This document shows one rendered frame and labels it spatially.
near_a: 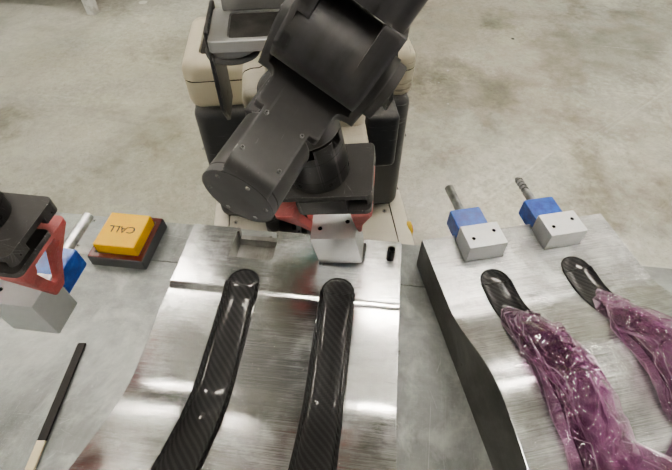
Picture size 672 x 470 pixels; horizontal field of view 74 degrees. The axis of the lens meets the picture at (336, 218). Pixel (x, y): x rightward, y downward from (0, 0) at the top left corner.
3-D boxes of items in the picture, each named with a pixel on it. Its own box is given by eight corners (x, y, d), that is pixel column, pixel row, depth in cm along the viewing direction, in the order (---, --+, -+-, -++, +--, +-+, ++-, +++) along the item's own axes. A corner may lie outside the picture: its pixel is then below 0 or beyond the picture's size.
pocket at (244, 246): (242, 245, 58) (238, 227, 55) (282, 249, 58) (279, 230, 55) (233, 273, 55) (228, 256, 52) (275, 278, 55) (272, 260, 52)
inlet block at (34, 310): (78, 228, 53) (56, 197, 49) (118, 232, 52) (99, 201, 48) (13, 328, 44) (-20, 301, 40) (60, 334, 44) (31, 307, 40)
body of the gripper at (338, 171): (373, 207, 41) (364, 153, 35) (268, 210, 43) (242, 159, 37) (376, 155, 44) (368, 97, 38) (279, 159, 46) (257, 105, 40)
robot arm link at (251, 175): (415, 55, 29) (306, -28, 28) (345, 186, 24) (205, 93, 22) (342, 138, 40) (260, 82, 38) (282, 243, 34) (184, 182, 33)
